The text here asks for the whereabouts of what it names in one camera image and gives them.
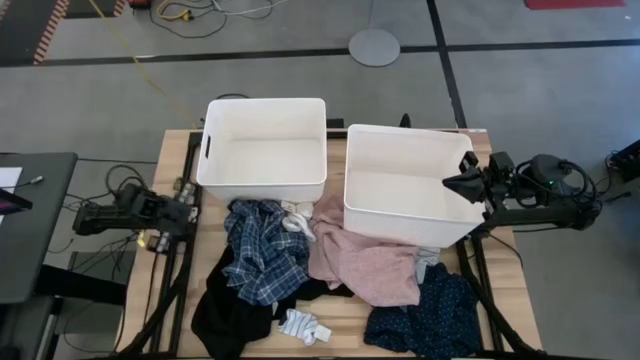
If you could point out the pink garment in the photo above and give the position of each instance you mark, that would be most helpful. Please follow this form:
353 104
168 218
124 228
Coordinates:
365 265

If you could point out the red device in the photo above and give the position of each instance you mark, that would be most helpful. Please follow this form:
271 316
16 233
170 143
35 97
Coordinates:
140 3

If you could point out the white mesh basket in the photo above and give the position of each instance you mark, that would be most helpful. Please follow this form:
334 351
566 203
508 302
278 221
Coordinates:
400 200
260 125

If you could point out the black garment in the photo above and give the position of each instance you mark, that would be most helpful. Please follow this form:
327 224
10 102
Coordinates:
225 320

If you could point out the red floor mat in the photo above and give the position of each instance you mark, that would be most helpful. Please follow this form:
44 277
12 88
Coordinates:
575 4

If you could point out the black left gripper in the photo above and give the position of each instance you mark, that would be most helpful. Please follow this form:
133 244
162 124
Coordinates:
175 217

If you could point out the dark tablet with red edge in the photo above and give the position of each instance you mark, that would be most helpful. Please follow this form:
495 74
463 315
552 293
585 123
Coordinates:
12 202

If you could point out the navy dotted garment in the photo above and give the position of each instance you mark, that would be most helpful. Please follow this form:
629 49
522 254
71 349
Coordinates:
430 320

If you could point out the black hazard-striped floor mat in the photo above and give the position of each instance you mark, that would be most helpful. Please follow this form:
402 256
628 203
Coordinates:
20 30
92 6

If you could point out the black pointed bracket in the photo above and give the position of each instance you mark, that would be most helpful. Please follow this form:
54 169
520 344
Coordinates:
405 121

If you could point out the striped sock with paper tag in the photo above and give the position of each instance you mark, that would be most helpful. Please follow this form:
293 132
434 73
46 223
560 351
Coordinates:
297 325

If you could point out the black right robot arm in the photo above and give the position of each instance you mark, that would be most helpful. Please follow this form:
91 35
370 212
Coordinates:
540 217

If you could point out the white paper sheet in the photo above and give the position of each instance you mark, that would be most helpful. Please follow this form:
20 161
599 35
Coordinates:
9 177

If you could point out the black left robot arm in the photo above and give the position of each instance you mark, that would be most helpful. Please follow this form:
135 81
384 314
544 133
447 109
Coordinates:
100 217

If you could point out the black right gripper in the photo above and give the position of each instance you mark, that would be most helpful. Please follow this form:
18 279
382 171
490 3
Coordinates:
500 184

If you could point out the dark grey desk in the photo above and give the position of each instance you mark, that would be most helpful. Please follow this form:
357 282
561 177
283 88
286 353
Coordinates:
40 225

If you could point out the grey round floor stand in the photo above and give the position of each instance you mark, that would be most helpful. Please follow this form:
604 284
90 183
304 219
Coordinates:
374 50

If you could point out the blue plaid shirt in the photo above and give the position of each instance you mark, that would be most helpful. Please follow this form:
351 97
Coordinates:
265 250

